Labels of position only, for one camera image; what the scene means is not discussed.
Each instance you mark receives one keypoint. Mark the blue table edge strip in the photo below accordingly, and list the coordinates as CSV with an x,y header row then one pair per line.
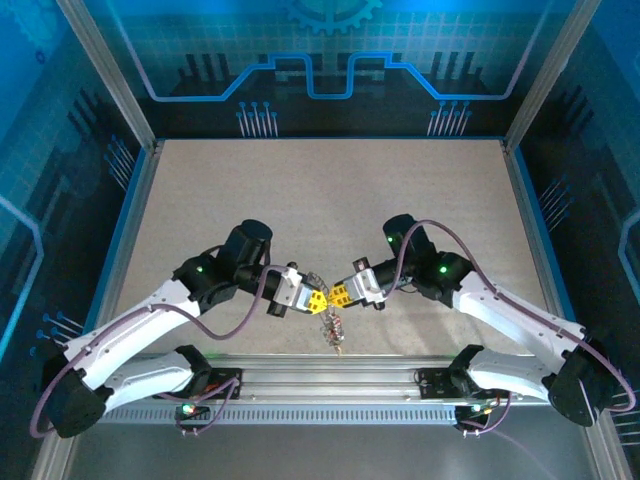
x,y
113,250
552,250

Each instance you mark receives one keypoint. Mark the blue gear-print acrylic panel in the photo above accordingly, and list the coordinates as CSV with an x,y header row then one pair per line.
x,y
320,30

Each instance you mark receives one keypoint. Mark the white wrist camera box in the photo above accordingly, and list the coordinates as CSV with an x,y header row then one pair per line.
x,y
287,290
362,285

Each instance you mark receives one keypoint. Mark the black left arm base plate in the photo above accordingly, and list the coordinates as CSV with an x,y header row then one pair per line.
x,y
222,382

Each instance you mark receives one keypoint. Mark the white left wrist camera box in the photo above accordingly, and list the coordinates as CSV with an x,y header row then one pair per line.
x,y
287,290

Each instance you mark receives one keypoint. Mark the small controller board with LEDs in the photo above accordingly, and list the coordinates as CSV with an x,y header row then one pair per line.
x,y
472,411
192,411

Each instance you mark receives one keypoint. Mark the aluminium frame post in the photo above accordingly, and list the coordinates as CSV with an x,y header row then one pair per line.
x,y
107,75
550,75

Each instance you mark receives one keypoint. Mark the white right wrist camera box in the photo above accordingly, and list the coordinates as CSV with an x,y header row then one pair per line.
x,y
362,285

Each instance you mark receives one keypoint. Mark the brushed metal plate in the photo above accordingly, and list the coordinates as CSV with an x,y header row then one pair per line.
x,y
325,455

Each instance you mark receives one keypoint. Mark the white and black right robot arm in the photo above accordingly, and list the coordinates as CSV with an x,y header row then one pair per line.
x,y
510,315

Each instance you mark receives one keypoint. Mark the aluminium table edge rail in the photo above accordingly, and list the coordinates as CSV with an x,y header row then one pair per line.
x,y
125,250
539,250

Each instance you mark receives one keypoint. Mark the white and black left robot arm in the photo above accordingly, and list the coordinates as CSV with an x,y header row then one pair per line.
x,y
135,325

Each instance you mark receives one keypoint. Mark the long aluminium base rail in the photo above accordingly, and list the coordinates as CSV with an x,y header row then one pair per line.
x,y
325,380

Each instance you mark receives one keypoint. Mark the blue circuit-print acrylic panel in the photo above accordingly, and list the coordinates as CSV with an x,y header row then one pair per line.
x,y
40,150
600,150

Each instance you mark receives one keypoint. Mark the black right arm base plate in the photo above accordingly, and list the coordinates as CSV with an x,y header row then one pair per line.
x,y
435,387

